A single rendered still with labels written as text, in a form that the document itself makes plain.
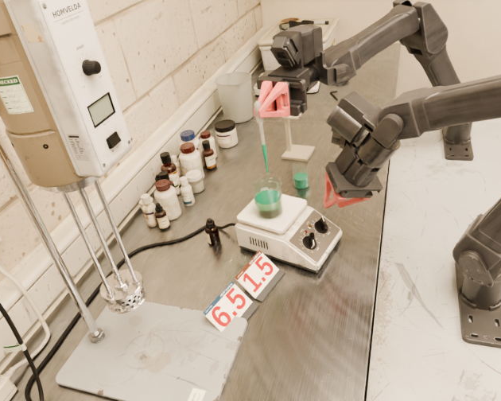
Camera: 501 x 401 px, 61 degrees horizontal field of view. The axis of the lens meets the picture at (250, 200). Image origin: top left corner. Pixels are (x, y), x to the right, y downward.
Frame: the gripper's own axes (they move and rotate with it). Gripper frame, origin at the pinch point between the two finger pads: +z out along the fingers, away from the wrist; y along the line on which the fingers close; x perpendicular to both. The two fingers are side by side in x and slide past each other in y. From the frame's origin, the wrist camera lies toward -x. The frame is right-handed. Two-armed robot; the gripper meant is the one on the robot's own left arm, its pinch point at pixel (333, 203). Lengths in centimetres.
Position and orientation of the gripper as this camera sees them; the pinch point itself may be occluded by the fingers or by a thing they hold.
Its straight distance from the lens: 89.6
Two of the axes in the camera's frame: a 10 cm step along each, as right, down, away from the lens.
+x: 2.4, 8.1, -5.3
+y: -9.2, 0.1, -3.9
